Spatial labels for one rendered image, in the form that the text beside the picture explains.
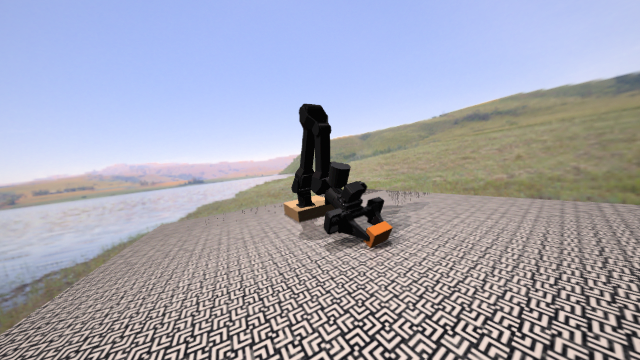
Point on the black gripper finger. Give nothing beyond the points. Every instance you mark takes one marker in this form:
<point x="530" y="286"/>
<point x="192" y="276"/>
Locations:
<point x="349" y="226"/>
<point x="374" y="217"/>

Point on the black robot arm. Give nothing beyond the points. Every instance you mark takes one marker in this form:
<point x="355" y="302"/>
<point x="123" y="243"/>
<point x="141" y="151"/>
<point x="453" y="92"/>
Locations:
<point x="329" y="177"/>

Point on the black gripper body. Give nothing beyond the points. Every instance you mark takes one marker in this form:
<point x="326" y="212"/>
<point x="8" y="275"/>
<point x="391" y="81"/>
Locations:
<point x="332" y="218"/>

